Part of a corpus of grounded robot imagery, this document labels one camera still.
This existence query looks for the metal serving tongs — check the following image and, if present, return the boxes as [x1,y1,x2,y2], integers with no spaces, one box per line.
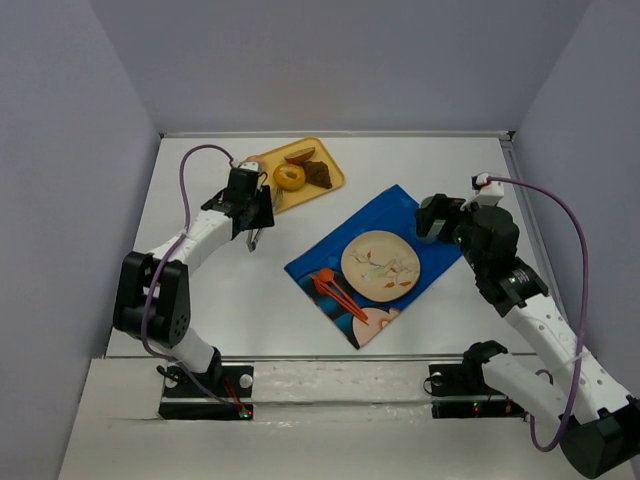
[246,186,284,252]

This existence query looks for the green cup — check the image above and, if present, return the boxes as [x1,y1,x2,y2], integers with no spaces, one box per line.
[414,194,444,244]

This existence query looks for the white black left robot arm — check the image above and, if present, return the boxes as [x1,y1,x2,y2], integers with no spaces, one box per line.
[113,162,274,385]

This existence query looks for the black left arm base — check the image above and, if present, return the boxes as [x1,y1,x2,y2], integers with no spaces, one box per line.
[156,363,254,421]

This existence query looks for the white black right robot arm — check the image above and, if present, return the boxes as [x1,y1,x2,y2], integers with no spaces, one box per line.
[415,194,639,479]

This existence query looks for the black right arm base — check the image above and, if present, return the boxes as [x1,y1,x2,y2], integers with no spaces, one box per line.
[423,340,526,419]

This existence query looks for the halved brown bread loaf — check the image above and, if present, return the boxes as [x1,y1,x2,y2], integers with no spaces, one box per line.
[284,147,316,166]

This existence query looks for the yellow plastic tray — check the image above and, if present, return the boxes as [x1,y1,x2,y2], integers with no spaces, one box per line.
[260,137,345,213]

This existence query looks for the glazed yellow bagel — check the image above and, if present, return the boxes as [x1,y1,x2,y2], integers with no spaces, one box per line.
[273,163,306,191]

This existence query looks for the dark chocolate croissant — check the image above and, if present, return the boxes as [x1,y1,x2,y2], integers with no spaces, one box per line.
[302,160,332,189]

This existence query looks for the beige floral plate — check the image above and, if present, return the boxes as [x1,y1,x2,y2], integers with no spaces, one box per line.
[340,230,421,303]

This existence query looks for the blue patterned placemat cloth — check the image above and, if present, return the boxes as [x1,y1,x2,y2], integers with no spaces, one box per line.
[285,185,461,350]

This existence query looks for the orange plastic fork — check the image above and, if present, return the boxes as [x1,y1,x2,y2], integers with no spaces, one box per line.
[310,274,368,325]

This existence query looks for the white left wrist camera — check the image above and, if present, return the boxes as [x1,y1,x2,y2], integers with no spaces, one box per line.
[230,160,263,173]

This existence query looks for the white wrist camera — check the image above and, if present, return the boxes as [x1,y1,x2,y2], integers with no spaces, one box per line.
[230,160,263,173]
[460,172,505,211]

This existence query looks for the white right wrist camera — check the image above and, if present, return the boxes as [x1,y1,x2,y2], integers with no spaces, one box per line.
[460,172,505,211]

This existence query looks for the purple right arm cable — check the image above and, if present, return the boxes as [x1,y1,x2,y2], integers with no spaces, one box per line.
[487,175,591,452]

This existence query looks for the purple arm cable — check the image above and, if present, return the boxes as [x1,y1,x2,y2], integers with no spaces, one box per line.
[140,144,246,414]
[487,175,591,452]

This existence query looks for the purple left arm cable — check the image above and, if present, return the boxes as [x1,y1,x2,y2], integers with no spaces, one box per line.
[140,144,246,414]

